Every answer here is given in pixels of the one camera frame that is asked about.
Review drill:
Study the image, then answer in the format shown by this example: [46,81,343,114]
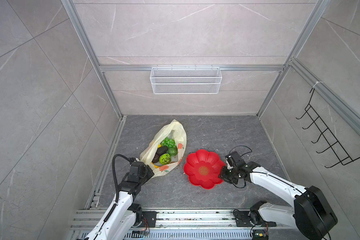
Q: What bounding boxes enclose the red flower-shaped plastic bowl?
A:
[184,150,225,190]

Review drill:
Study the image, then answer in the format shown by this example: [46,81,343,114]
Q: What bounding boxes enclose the cream plastic shopping bag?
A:
[140,120,187,177]

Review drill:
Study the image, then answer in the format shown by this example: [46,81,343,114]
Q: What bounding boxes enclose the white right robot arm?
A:
[219,151,338,240]

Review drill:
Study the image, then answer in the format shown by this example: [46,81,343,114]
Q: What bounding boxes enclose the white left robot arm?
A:
[85,161,154,240]

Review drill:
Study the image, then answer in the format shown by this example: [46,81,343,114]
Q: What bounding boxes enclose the dark brown fake fruit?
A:
[152,154,160,164]

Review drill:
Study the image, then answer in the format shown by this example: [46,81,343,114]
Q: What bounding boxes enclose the green spotted fake fruit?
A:
[159,154,172,165]

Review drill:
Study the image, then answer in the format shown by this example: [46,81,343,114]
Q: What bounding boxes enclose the dark fake avocado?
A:
[156,146,168,156]

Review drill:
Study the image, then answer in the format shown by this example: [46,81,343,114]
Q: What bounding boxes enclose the green fake lime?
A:
[167,147,178,156]

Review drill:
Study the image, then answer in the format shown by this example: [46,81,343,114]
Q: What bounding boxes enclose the green fake grapes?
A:
[161,137,177,148]

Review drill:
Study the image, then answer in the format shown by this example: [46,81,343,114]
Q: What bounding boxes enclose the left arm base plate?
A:
[138,211,158,228]

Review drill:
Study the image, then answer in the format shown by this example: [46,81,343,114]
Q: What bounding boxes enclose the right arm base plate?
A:
[233,209,277,227]

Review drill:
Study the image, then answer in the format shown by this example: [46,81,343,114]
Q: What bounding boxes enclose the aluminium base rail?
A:
[66,209,306,240]

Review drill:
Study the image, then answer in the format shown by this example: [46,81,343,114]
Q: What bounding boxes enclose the black wire hook rack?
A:
[296,88,360,169]

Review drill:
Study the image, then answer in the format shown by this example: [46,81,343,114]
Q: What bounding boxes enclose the white wire mesh basket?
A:
[150,67,223,95]

